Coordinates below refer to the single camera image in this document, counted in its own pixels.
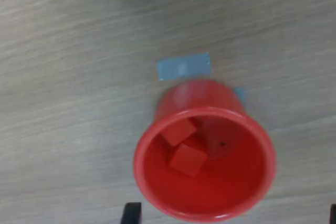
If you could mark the grey-blue tape patch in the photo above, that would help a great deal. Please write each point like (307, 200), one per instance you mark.
(183, 67)
(241, 96)

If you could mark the red plastic cup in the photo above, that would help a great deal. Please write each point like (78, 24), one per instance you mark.
(225, 184)

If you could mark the red wooden cube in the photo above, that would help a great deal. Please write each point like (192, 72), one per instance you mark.
(186, 160)
(178, 132)

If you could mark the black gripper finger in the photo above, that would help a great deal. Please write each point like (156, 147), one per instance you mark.
(131, 214)
(333, 216)

